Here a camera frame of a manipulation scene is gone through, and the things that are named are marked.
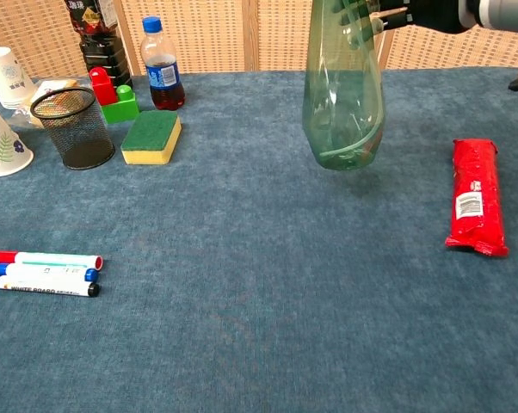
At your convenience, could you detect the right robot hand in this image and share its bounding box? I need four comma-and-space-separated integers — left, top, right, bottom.
327, 0, 471, 34

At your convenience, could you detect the green transparent plastic bottle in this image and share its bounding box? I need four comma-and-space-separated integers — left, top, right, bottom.
302, 0, 387, 171

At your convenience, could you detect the small cola bottle blue cap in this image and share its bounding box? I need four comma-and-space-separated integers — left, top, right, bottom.
139, 15, 187, 112

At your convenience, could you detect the tall dark coffee bottle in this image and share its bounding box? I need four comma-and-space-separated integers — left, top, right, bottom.
63, 0, 134, 92

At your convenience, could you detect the red snack package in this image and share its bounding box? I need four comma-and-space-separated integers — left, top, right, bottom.
444, 138, 510, 258

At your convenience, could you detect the green and yellow sponge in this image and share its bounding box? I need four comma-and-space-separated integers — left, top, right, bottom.
120, 109, 183, 166

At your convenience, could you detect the green toy building block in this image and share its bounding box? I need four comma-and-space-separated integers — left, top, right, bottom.
100, 84, 140, 126

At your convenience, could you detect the blue carpet table cloth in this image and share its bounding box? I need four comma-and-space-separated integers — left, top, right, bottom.
0, 66, 518, 413

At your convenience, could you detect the red toy building block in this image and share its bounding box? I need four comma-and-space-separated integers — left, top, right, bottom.
89, 66, 120, 107

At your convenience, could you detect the black mesh pen holder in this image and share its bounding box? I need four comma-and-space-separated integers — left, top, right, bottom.
29, 86, 116, 170

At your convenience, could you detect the bagged sandwich bread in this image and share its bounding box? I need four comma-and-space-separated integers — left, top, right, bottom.
9, 77, 82, 130

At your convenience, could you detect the white paper cup blue print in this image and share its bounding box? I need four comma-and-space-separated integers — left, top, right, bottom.
0, 46, 40, 111

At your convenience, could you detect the white paper cup leaf print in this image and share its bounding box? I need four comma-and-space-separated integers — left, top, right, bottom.
0, 109, 35, 178

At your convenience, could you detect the red whiteboard marker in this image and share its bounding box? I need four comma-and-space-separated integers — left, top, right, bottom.
0, 250, 104, 271

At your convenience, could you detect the blue whiteboard marker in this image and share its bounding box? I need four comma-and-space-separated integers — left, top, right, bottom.
0, 261, 100, 284

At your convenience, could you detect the black whiteboard marker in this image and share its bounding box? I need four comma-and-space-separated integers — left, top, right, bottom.
0, 274, 101, 298

